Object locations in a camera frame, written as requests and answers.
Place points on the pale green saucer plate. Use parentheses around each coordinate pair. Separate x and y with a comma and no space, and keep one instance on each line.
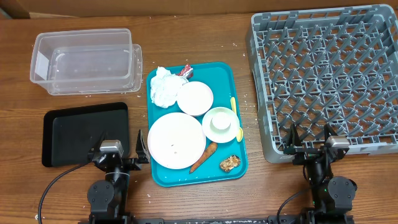
(220,136)

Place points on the brown food scrap chunk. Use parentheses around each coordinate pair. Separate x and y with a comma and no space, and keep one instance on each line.
(230,163)

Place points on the yellow plastic spoon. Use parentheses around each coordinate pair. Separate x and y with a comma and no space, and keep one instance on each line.
(239,136)

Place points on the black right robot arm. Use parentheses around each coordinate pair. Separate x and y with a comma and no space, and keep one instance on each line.
(332,197)

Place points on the orange carrot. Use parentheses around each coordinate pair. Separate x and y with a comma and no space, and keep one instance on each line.
(209,151)

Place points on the grey dishwasher rack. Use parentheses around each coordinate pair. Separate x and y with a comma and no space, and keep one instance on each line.
(335,66)

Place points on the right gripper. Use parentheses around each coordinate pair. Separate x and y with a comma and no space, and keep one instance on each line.
(303,155)

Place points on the clear plastic bin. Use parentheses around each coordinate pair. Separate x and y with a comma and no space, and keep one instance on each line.
(86,62)

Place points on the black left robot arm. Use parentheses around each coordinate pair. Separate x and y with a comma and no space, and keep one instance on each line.
(108,197)

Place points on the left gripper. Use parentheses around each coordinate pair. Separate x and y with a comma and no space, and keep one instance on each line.
(134,165)

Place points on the teal plastic serving tray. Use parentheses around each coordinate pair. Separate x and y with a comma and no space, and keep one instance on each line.
(219,77)

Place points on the red foil snack wrapper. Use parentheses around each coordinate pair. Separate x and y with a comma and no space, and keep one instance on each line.
(186,72)

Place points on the black plastic tray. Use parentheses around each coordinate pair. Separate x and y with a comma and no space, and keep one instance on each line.
(70,133)

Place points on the crumpled white paper napkin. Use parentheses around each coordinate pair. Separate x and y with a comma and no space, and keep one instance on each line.
(164,87)

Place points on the large white plate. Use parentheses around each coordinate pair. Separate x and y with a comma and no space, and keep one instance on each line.
(176,140)

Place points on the small white cup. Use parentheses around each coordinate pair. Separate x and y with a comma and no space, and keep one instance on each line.
(220,121)

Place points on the medium white plate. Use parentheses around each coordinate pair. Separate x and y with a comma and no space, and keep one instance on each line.
(195,98)

